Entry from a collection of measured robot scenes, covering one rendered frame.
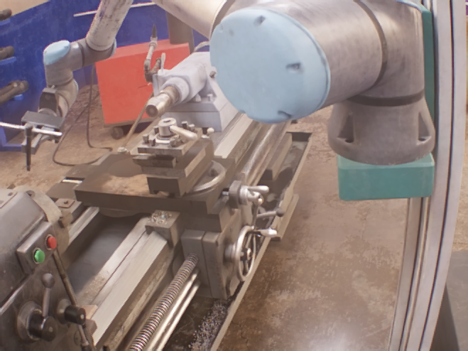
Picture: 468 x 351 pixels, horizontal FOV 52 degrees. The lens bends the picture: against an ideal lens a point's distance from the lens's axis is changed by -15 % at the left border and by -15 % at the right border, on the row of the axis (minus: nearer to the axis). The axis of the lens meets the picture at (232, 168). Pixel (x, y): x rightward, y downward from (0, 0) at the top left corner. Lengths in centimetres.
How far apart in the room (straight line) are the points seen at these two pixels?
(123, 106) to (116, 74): 31
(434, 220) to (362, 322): 162
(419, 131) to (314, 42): 28
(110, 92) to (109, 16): 344
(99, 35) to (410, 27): 98
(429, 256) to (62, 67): 112
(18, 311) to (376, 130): 81
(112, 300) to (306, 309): 134
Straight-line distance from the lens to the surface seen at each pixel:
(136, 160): 184
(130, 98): 484
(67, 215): 151
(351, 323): 263
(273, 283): 290
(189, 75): 243
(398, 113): 79
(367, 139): 79
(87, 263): 202
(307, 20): 63
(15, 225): 117
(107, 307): 159
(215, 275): 196
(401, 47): 75
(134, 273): 171
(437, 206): 104
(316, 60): 61
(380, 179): 81
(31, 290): 118
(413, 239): 140
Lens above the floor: 183
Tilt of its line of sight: 27 degrees down
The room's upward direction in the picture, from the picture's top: 7 degrees counter-clockwise
